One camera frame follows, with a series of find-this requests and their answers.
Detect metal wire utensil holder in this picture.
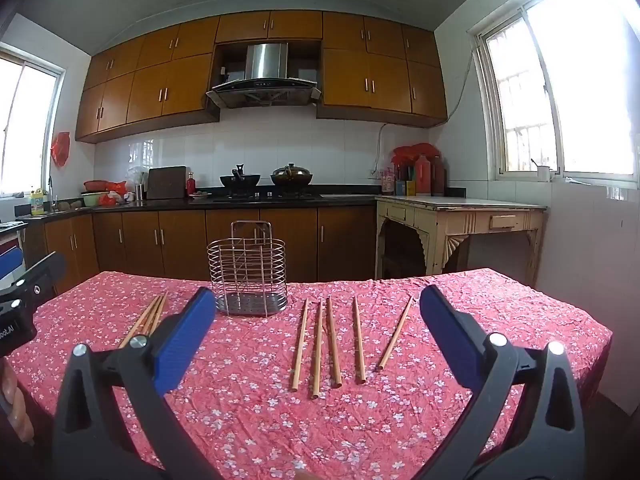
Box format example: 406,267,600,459
206,221,289,317

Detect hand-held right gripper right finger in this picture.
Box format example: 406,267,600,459
419,285,586,480

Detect dark sauce bottle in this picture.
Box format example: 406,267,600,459
431,156,446,197

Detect black kitchen countertop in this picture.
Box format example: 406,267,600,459
15,187,468,221

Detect black wok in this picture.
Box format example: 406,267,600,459
220,163,262,192

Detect person's left hand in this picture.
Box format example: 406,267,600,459
0,360,36,447

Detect brown wooden base cabinets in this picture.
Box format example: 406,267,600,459
22,205,377,296

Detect brown wooden wall cabinets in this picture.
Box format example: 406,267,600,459
75,10,448,143

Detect plain sliding window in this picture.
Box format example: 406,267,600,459
0,42,67,198

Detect large red plastic bottle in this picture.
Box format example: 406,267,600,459
414,154,432,196

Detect red plastic bag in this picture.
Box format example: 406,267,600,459
51,131,71,168
392,143,442,166
99,181,126,206

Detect black gas stove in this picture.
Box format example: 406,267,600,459
212,191,321,202

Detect wooden chopstick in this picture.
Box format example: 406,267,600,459
352,296,367,385
118,298,157,350
291,298,309,392
326,296,343,389
131,296,162,341
376,295,416,371
311,300,324,400
149,292,169,335
142,294,166,336

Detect dark pot with lid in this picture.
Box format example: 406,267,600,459
270,163,314,188

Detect red floral tablecloth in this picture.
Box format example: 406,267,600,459
0,267,613,480

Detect steel range hood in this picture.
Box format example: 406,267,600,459
206,42,322,109

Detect dark wooden cutting board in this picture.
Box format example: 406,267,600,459
146,165,188,200

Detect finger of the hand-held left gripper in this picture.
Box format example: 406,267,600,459
0,247,25,282
0,251,68,313

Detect large barred sliding window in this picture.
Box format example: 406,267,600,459
467,0,640,183

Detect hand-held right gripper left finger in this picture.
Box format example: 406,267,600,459
51,286,217,480

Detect cream wooden side table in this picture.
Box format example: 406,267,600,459
375,196,547,286

